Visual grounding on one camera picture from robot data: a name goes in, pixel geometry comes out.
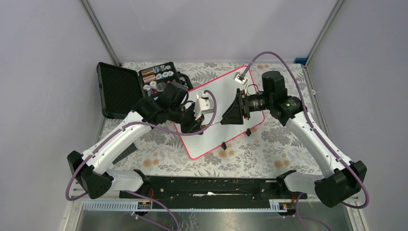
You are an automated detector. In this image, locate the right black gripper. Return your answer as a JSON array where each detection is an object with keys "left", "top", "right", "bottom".
[{"left": 220, "top": 89, "right": 273, "bottom": 125}]

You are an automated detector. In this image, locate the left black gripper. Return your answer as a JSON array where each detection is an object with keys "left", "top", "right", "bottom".
[{"left": 168, "top": 102, "right": 205, "bottom": 135}]

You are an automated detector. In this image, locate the pink framed whiteboard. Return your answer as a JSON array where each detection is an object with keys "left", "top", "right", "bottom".
[{"left": 180, "top": 65, "right": 265, "bottom": 160}]

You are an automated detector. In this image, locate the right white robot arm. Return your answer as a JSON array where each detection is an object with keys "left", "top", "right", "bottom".
[{"left": 220, "top": 71, "right": 370, "bottom": 209}]

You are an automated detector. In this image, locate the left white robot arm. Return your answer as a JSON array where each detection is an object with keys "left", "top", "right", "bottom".
[{"left": 65, "top": 82, "right": 217, "bottom": 201}]

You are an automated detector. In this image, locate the floral patterned table mat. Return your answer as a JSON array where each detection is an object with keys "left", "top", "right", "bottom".
[{"left": 109, "top": 63, "right": 322, "bottom": 178}]

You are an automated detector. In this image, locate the black poker chip case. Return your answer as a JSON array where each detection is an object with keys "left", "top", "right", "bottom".
[{"left": 96, "top": 62, "right": 193, "bottom": 119}]

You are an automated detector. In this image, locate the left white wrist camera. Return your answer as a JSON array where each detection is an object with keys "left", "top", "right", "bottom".
[{"left": 194, "top": 92, "right": 214, "bottom": 120}]

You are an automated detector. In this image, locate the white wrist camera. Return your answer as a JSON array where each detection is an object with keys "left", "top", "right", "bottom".
[
  {"left": 194, "top": 92, "right": 214, "bottom": 120},
  {"left": 233, "top": 72, "right": 248, "bottom": 85}
]

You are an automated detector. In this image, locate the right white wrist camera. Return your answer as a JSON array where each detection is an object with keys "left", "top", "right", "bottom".
[{"left": 233, "top": 72, "right": 248, "bottom": 85}]

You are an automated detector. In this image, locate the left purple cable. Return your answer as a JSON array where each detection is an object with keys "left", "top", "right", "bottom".
[{"left": 65, "top": 90, "right": 218, "bottom": 231}]

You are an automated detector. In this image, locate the purple cable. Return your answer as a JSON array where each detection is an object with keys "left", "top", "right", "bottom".
[
  {"left": 65, "top": 90, "right": 218, "bottom": 231},
  {"left": 240, "top": 51, "right": 370, "bottom": 231}
]

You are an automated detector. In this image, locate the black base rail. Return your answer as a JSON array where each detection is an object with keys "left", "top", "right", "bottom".
[{"left": 119, "top": 176, "right": 307, "bottom": 205}]

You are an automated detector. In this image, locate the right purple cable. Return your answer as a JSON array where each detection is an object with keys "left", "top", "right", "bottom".
[{"left": 240, "top": 51, "right": 370, "bottom": 231}]

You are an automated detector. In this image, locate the blue corner bracket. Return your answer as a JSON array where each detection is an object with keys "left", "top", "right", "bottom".
[{"left": 293, "top": 58, "right": 308, "bottom": 65}]

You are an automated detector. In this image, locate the white slotted cable duct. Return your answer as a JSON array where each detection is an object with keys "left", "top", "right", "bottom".
[{"left": 82, "top": 200, "right": 287, "bottom": 213}]

